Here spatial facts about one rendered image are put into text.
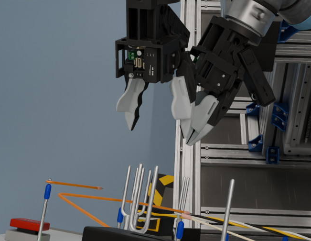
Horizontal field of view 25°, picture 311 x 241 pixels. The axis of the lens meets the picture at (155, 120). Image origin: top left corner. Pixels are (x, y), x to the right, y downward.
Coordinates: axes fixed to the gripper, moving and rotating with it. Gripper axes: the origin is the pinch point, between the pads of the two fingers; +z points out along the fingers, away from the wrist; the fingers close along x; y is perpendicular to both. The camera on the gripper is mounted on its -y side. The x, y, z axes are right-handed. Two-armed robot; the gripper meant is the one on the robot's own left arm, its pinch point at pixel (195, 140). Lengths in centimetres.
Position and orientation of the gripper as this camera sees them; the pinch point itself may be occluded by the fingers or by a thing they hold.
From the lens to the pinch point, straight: 117.2
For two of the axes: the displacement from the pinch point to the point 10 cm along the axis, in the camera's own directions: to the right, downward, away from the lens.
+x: 3.1, 2.2, -9.3
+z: -4.8, 8.8, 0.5
